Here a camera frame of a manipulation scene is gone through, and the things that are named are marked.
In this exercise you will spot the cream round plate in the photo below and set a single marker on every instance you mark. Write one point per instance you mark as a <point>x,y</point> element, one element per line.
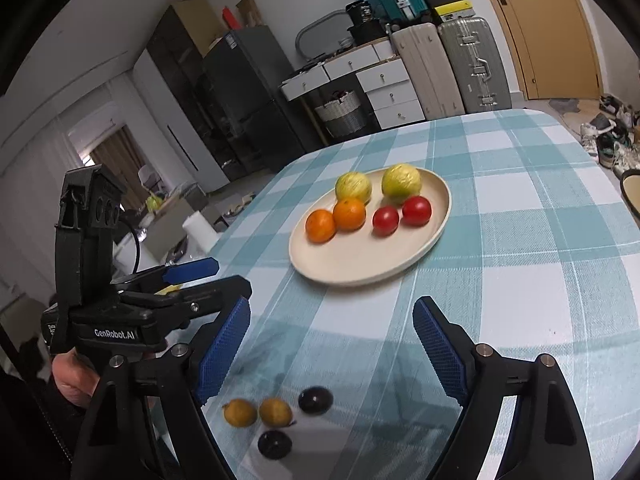
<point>361,257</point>

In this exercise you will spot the teal checked tablecloth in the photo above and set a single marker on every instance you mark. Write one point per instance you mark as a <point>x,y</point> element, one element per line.
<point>540,254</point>

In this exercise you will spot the wooden door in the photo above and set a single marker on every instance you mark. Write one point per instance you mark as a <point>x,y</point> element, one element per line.
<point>552,48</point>

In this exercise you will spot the dark glass cabinet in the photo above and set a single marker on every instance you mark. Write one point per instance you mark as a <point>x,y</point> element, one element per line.
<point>181,98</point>

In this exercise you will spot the silver aluminium suitcase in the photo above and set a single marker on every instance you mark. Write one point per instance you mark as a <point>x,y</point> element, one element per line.
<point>476,63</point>

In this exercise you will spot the yellow guava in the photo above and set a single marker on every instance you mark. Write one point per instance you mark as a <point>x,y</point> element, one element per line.
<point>354,185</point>
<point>400,182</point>

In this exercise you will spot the beige hard suitcase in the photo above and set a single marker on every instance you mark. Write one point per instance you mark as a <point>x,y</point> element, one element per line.
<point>430,71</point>

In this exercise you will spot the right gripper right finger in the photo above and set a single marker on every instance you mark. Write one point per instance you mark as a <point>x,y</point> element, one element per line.
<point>448,348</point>

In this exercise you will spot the red tomato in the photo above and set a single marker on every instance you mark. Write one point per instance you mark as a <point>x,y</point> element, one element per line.
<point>385,221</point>
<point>416,211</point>

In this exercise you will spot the woven laundry basket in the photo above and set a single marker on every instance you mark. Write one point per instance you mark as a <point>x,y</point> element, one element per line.
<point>343,115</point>

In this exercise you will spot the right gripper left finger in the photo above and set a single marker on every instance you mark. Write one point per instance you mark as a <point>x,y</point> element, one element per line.
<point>215,347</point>

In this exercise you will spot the dark plum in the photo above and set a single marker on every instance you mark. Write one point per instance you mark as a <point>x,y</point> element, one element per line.
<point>274,444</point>
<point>315,400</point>

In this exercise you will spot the person's left hand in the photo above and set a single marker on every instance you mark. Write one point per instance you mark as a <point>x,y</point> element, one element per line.
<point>75,377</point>

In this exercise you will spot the oval grey mirror frame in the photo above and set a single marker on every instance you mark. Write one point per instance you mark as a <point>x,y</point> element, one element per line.
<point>327,35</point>

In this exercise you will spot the black refrigerator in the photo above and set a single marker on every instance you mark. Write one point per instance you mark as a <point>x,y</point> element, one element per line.
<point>246,68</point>

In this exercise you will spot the black rimmed enamel bowl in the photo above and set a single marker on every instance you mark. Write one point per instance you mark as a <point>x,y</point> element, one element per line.
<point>630,188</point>

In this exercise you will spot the white paper towel roll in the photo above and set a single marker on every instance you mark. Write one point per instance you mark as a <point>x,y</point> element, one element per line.
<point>200,231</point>

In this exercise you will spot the brown longan fruit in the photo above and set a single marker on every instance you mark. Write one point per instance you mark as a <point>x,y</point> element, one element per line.
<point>275,413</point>
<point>239,413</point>

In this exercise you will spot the white drawer desk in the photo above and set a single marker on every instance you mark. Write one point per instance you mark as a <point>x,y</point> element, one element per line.
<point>381,75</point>

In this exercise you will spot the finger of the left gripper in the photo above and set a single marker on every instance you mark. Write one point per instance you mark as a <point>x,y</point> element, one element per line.
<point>159,277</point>
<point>180,308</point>

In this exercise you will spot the orange tangerine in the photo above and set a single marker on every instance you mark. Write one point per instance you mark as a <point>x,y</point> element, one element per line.
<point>320,226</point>
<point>349,214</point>

